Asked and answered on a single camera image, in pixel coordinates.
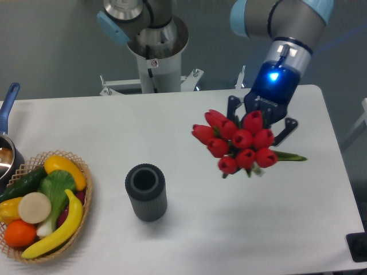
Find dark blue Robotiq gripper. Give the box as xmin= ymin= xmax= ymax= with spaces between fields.
xmin=226 ymin=36 xmax=313 ymax=148

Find red tulip bouquet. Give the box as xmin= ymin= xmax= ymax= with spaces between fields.
xmin=192 ymin=109 xmax=307 ymax=178

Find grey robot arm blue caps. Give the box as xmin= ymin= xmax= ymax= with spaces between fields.
xmin=96 ymin=1 xmax=334 ymax=146

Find dark grey ribbed vase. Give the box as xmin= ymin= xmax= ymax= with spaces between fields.
xmin=125 ymin=163 xmax=167 ymax=222

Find black device at table edge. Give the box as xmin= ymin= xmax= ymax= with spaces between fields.
xmin=346 ymin=232 xmax=366 ymax=262

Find purple red vegetable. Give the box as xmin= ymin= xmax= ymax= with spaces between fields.
xmin=57 ymin=190 xmax=85 ymax=227

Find yellow squash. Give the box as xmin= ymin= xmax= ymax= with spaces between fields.
xmin=44 ymin=155 xmax=87 ymax=191

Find green bok choy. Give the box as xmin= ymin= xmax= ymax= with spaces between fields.
xmin=37 ymin=170 xmax=76 ymax=238

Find yellow banana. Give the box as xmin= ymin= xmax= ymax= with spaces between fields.
xmin=21 ymin=189 xmax=83 ymax=260

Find woven wicker basket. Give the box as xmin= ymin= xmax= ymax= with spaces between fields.
xmin=1 ymin=150 xmax=93 ymax=264

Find dark green cucumber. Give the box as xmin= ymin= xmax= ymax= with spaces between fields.
xmin=1 ymin=167 xmax=47 ymax=203

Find beige round slice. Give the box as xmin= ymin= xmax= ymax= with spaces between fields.
xmin=18 ymin=192 xmax=52 ymax=224

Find yellow bell pepper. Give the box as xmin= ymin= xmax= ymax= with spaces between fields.
xmin=1 ymin=197 xmax=22 ymax=225

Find orange fruit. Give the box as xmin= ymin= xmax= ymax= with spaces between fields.
xmin=4 ymin=219 xmax=36 ymax=248

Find white furniture frame right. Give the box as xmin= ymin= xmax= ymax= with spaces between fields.
xmin=340 ymin=98 xmax=366 ymax=152

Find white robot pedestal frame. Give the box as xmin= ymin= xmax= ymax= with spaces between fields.
xmin=99 ymin=54 xmax=247 ymax=97

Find blue handled saucepan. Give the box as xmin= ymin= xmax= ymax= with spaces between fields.
xmin=1 ymin=82 xmax=25 ymax=193

